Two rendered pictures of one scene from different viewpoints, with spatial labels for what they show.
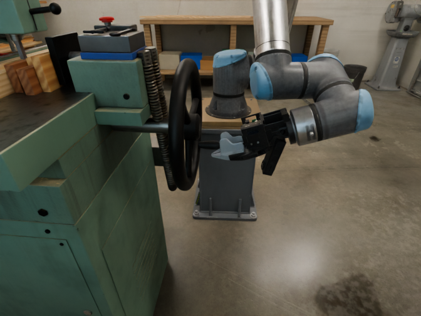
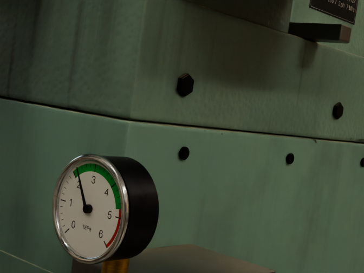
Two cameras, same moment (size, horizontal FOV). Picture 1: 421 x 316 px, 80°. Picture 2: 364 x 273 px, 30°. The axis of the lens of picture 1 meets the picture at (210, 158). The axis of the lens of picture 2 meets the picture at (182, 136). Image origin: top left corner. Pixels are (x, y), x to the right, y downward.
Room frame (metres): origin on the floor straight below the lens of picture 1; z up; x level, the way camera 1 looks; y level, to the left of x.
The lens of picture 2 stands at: (1.04, -0.15, 0.73)
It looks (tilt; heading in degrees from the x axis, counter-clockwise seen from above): 3 degrees down; 125
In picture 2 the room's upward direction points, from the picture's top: 8 degrees clockwise
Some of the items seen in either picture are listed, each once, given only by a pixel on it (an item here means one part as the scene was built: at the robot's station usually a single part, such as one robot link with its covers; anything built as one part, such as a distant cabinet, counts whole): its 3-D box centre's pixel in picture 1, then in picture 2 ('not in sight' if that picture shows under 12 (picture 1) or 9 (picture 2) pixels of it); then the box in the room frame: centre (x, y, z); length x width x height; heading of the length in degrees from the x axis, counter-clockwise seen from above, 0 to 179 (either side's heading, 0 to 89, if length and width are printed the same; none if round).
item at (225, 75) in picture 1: (231, 71); not in sight; (1.18, -0.10, 0.77); 0.17 x 0.15 x 0.18; 94
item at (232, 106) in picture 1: (228, 100); not in sight; (1.18, -0.09, 0.64); 0.19 x 0.19 x 0.10
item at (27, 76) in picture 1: (54, 71); not in sight; (0.55, 0.33, 0.92); 0.18 x 0.02 x 0.05; 175
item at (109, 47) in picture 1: (115, 38); not in sight; (0.55, 0.19, 0.99); 0.13 x 0.11 x 0.06; 175
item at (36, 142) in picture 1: (88, 94); not in sight; (0.56, 0.28, 0.87); 0.61 x 0.30 x 0.06; 175
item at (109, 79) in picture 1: (120, 76); not in sight; (0.55, 0.19, 0.92); 0.15 x 0.13 x 0.09; 175
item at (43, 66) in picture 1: (68, 64); not in sight; (0.58, 0.31, 0.93); 0.18 x 0.02 x 0.07; 175
